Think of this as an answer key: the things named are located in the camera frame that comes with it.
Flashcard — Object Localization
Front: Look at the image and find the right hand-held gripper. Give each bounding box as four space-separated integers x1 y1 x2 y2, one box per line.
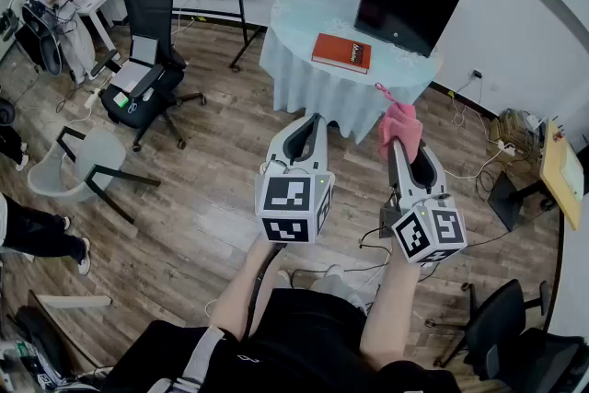
378 136 469 267

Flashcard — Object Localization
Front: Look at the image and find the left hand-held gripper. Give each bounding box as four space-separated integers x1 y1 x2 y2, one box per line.
254 112 336 246

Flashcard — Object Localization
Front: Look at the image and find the pink cloth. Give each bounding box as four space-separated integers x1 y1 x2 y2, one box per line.
375 82 423 165

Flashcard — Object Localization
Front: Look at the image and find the red book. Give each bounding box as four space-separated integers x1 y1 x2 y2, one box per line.
311 32 373 75

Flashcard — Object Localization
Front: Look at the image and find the person's left forearm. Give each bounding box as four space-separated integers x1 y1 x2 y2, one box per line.
209 238 286 341

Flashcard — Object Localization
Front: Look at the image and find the person's right forearm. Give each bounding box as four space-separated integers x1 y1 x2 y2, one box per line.
358 250 422 372

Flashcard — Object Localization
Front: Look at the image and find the light blue flowered tablecloth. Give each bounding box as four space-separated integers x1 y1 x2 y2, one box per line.
258 0 443 144

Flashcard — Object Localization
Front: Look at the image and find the black stand base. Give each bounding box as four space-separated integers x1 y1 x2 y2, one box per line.
486 169 560 232

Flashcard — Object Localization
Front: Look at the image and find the cardboard pile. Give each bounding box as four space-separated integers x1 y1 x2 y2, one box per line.
488 108 547 148

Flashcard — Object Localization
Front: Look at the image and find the light wooden desk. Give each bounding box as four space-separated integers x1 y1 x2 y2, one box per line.
537 119 585 232

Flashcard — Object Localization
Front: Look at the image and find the black office chair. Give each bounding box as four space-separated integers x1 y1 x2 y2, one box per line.
89 0 206 153
425 278 589 393

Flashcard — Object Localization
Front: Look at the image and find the silver laptop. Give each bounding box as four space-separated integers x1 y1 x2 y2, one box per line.
110 35 160 96

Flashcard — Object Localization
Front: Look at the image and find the person's black shirt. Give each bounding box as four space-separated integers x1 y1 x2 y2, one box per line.
98 287 464 393

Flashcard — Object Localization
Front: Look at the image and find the grey chair with black legs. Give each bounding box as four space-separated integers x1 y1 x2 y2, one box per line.
27 126 162 225

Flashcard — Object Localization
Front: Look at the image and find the black mesh chair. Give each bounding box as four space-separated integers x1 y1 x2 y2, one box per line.
13 0 64 77

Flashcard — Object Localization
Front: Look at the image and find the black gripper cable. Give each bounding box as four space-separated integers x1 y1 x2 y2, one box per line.
242 243 285 341

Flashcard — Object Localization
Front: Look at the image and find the grey shoulder strap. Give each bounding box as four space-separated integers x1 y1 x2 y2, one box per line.
156 326 227 393

